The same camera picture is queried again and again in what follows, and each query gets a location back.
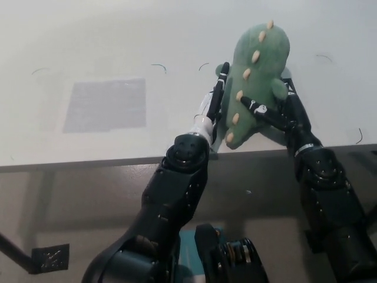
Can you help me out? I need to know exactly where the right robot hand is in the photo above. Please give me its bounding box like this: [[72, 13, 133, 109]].
[[239, 75, 323, 154]]

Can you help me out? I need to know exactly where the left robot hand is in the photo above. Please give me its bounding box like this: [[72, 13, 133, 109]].
[[190, 61, 230, 146]]

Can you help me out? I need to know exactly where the green plush dinosaur toy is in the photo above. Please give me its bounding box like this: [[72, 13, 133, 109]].
[[214, 19, 292, 150]]

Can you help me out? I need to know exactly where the grey tape patch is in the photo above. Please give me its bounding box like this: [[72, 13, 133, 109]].
[[63, 78, 147, 133]]

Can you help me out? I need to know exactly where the robot torso black and teal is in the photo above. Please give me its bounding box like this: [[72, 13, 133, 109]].
[[176, 223, 263, 283]]

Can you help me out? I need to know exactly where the black table leg bar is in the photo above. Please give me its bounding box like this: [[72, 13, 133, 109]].
[[0, 232, 33, 268]]

